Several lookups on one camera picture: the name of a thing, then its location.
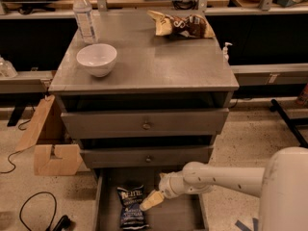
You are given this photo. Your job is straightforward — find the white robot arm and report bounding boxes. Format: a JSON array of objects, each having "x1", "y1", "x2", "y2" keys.
[{"x1": 141, "y1": 147, "x2": 308, "y2": 231}]

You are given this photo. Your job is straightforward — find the black table leg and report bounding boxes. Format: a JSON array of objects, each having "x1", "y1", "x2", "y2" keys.
[{"x1": 269, "y1": 99, "x2": 308, "y2": 148}]

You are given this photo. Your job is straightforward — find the white pump dispenser bottle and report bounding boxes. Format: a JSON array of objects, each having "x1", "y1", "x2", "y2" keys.
[{"x1": 222, "y1": 42, "x2": 233, "y2": 62}]

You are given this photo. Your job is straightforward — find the grey drawer cabinet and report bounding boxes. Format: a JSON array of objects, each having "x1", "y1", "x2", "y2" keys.
[{"x1": 48, "y1": 10, "x2": 240, "y2": 231}]

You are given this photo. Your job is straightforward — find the brown and yellow chip bag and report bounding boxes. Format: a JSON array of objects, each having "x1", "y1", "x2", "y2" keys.
[{"x1": 147, "y1": 11, "x2": 215, "y2": 39}]

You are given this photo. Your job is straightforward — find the clear plastic container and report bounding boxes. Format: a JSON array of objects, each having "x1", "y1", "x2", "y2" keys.
[{"x1": 0, "y1": 57, "x2": 17, "y2": 79}]

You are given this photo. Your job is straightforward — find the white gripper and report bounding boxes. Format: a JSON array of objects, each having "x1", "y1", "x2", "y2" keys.
[{"x1": 140, "y1": 171, "x2": 185, "y2": 212}]

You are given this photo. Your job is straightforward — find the grey drawer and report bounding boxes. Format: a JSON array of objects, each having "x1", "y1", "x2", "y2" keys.
[
  {"x1": 62, "y1": 108, "x2": 229, "y2": 140},
  {"x1": 92, "y1": 167, "x2": 208, "y2": 231},
  {"x1": 80, "y1": 145, "x2": 213, "y2": 168}
]

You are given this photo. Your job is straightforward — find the blue tape cross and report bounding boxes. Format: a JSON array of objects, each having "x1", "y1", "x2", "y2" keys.
[{"x1": 235, "y1": 218, "x2": 259, "y2": 231}]

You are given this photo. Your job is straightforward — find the black cable on floor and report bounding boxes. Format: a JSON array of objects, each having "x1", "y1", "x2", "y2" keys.
[{"x1": 18, "y1": 191, "x2": 72, "y2": 231}]

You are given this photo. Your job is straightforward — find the clear plastic water bottle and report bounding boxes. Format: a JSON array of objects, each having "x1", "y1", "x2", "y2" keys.
[{"x1": 73, "y1": 0, "x2": 97, "y2": 44}]

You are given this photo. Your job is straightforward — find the grey top drawer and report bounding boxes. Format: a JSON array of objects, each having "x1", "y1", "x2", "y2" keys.
[{"x1": 62, "y1": 108, "x2": 229, "y2": 140}]

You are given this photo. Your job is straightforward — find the white ceramic bowl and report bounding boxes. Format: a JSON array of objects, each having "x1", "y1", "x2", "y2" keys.
[{"x1": 76, "y1": 43, "x2": 117, "y2": 77}]

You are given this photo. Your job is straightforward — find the cardboard box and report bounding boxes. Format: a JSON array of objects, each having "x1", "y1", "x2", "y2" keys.
[{"x1": 15, "y1": 95, "x2": 83, "y2": 176}]

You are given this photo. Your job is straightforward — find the grey middle drawer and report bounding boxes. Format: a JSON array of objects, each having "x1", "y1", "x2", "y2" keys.
[{"x1": 80, "y1": 145, "x2": 213, "y2": 168}]

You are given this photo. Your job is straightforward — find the thin black floor cable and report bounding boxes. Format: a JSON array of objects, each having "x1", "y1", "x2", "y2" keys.
[{"x1": 0, "y1": 120, "x2": 33, "y2": 175}]

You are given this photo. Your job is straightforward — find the grey bottom drawer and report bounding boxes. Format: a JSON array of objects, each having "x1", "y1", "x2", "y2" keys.
[{"x1": 92, "y1": 167, "x2": 208, "y2": 231}]

